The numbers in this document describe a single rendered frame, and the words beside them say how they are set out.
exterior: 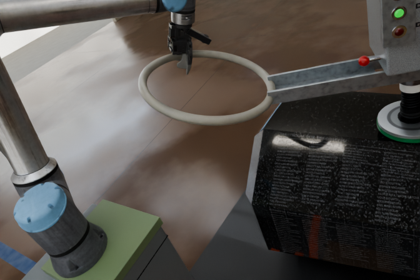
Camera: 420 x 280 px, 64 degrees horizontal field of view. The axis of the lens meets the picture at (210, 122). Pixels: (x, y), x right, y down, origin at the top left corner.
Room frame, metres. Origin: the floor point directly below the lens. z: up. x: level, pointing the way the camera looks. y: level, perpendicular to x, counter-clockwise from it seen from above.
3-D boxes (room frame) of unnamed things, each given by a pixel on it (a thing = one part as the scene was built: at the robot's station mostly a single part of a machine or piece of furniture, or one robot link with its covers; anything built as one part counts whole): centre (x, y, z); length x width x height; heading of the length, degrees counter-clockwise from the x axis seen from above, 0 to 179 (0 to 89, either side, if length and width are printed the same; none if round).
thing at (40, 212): (0.85, 0.58, 1.07); 0.17 x 0.15 x 0.18; 21
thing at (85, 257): (0.84, 0.57, 0.93); 0.19 x 0.19 x 0.10
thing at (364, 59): (0.84, -0.52, 1.18); 0.08 x 0.03 x 0.03; 70
